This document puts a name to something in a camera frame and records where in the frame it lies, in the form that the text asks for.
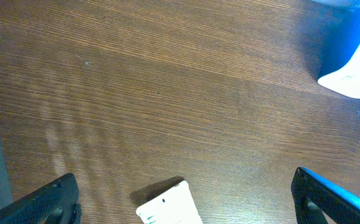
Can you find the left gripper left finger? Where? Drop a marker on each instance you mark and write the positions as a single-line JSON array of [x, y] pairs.
[[56, 202]]

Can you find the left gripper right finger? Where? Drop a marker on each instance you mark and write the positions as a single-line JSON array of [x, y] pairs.
[[316, 197]]

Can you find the white tube with gold cap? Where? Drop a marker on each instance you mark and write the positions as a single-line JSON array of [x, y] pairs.
[[174, 206]]

